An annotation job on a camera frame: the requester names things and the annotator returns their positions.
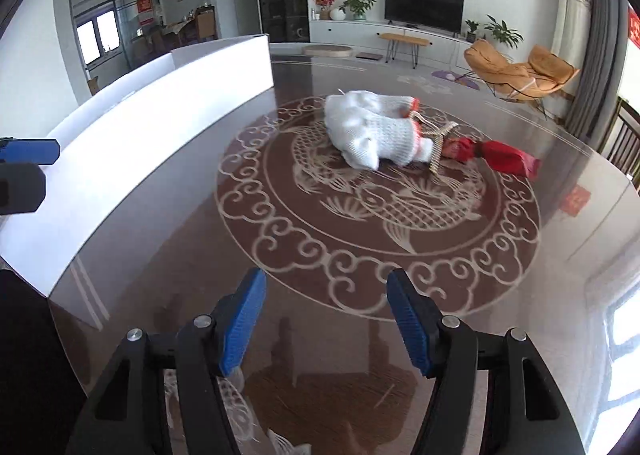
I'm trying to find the white knit glove pile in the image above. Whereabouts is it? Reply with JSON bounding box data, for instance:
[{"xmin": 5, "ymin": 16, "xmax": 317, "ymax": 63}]
[{"xmin": 323, "ymin": 90, "xmax": 434, "ymax": 170}]

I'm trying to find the red snack packet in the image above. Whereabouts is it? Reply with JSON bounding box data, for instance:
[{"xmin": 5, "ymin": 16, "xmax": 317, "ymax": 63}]
[{"xmin": 442, "ymin": 137, "xmax": 540, "ymax": 179}]

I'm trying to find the wooden dining chair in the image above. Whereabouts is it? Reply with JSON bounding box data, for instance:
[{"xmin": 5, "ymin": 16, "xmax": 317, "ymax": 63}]
[{"xmin": 599, "ymin": 98, "xmax": 640, "ymax": 191}]

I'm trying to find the beaded hair claw clip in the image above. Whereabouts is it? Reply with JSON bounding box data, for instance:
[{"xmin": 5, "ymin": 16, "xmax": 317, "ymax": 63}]
[{"xmin": 411, "ymin": 112, "xmax": 459, "ymax": 176}]

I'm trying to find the red flower vase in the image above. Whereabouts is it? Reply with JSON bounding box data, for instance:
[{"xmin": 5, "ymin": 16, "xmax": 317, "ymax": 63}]
[{"xmin": 312, "ymin": 0, "xmax": 336, "ymax": 20}]

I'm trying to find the grey curtain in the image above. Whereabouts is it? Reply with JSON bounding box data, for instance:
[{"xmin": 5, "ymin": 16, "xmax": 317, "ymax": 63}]
[{"xmin": 565, "ymin": 0, "xmax": 628, "ymax": 149}]

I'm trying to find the orange lounge chair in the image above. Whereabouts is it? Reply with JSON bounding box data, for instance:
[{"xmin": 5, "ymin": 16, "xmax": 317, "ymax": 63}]
[{"xmin": 463, "ymin": 39, "xmax": 579, "ymax": 101}]

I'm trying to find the green potted plant left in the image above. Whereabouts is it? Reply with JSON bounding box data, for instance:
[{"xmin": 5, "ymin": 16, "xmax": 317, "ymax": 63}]
[{"xmin": 341, "ymin": 0, "xmax": 376, "ymax": 21}]

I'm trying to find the green potted plant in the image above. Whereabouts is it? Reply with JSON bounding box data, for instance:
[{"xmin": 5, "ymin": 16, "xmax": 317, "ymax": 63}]
[
  {"xmin": 485, "ymin": 14, "xmax": 524, "ymax": 49},
  {"xmin": 341, "ymin": 0, "xmax": 376, "ymax": 21}
]

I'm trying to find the wooden bench stool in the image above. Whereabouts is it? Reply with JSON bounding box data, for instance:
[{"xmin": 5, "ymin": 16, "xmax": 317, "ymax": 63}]
[{"xmin": 378, "ymin": 33, "xmax": 432, "ymax": 70}]

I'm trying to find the white tv cabinet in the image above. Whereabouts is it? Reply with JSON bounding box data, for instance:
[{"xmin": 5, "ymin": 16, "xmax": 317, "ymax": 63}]
[{"xmin": 309, "ymin": 21, "xmax": 471, "ymax": 74}]

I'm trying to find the green potted plant right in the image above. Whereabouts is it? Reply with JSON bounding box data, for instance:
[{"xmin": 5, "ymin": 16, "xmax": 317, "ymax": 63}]
[{"xmin": 485, "ymin": 14, "xmax": 524, "ymax": 49}]

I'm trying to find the white sheer curtain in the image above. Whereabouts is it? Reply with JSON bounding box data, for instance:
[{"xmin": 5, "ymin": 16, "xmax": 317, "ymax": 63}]
[{"xmin": 551, "ymin": 0, "xmax": 592, "ymax": 68}]

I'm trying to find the small potted plant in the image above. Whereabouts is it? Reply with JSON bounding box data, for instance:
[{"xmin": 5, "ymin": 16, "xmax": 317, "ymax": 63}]
[{"xmin": 465, "ymin": 20, "xmax": 480, "ymax": 44}]

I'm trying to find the black television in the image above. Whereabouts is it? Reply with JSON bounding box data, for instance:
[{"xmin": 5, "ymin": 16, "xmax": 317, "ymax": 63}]
[{"xmin": 384, "ymin": 0, "xmax": 464, "ymax": 33}]

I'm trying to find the red wall decoration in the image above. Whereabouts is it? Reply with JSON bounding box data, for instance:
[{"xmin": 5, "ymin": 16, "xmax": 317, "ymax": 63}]
[{"xmin": 628, "ymin": 8, "xmax": 640, "ymax": 49}]

